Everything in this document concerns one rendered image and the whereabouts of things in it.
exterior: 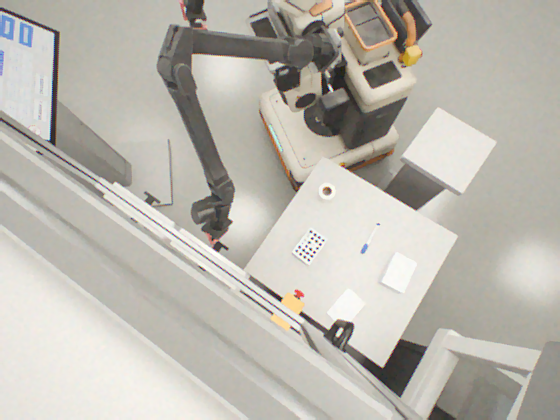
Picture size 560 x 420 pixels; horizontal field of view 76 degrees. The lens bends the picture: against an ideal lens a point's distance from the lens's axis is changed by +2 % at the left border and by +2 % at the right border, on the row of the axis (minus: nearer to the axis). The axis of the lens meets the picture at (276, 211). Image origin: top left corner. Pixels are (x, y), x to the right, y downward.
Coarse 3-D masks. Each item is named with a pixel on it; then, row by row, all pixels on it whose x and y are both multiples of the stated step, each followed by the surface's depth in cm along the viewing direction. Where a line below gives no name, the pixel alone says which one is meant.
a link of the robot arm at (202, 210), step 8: (224, 192) 110; (232, 192) 111; (200, 200) 112; (208, 200) 112; (216, 200) 113; (224, 200) 111; (232, 200) 113; (192, 208) 112; (200, 208) 110; (208, 208) 112; (192, 216) 113; (200, 216) 110; (208, 216) 112
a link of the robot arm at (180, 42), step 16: (176, 32) 85; (192, 32) 84; (208, 32) 88; (224, 32) 92; (176, 48) 83; (192, 48) 85; (208, 48) 89; (224, 48) 92; (240, 48) 94; (256, 48) 97; (272, 48) 101; (288, 48) 101; (304, 48) 104; (160, 64) 87; (176, 64) 84; (304, 64) 107
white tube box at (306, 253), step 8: (312, 232) 140; (312, 240) 138; (320, 240) 138; (296, 248) 137; (304, 248) 137; (312, 248) 137; (320, 248) 137; (296, 256) 138; (304, 256) 139; (312, 256) 139
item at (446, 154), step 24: (432, 120) 153; (456, 120) 152; (432, 144) 150; (456, 144) 150; (480, 144) 149; (408, 168) 163; (432, 168) 147; (456, 168) 147; (384, 192) 201; (408, 192) 182; (432, 192) 167; (456, 192) 146
